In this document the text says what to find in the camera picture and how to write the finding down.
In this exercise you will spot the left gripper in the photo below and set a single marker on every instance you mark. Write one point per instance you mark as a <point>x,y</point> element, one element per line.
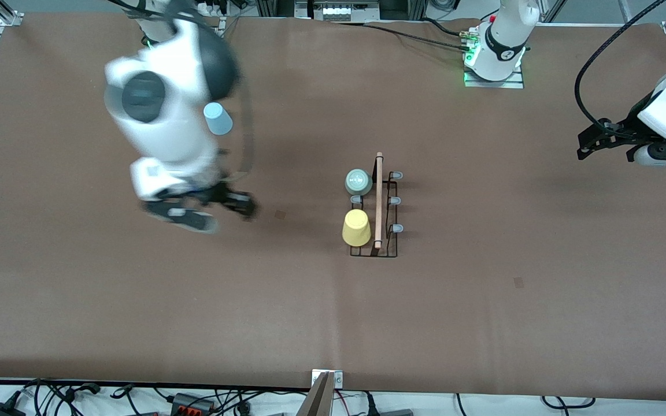
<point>622,132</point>

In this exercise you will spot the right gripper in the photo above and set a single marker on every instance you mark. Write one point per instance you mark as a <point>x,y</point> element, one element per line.
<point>221,194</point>

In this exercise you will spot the yellow plastic cup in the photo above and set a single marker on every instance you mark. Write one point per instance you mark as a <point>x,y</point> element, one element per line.
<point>356,228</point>

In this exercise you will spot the green plastic cup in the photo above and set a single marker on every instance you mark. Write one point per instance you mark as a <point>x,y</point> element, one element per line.
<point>359,182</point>

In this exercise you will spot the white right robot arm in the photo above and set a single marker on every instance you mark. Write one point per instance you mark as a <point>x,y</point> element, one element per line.
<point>159,98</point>

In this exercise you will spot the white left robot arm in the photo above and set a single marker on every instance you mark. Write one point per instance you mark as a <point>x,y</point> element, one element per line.
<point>500,52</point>

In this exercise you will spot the light blue plastic cup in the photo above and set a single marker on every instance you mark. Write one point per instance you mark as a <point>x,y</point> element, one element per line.
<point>220,118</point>

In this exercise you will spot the white power strip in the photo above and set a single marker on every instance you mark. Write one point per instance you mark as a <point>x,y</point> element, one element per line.
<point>214,8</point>

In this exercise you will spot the black orange connector block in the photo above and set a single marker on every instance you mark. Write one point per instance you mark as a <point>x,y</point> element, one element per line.
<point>191,402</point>

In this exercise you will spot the aluminium profile beam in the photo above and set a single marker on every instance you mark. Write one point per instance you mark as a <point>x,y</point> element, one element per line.
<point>318,401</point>

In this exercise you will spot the grey connector box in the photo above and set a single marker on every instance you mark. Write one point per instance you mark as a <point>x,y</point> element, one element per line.
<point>344,11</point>

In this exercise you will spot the grey flat box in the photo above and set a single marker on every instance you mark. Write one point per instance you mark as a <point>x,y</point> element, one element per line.
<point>395,412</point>

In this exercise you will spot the black power adapter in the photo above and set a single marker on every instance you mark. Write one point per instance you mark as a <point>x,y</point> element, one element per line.
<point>0,410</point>

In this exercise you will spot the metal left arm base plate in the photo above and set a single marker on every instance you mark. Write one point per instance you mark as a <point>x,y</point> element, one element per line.
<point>512,84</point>

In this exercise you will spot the metal corner bracket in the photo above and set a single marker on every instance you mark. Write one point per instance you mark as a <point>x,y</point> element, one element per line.
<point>339,380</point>

